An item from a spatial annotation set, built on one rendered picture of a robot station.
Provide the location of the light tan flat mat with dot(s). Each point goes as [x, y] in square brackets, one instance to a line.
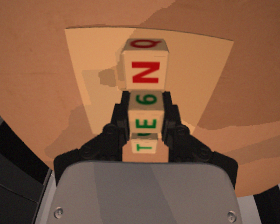
[196, 62]

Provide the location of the cream toy letter block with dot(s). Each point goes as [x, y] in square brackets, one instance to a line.
[145, 63]
[144, 142]
[146, 111]

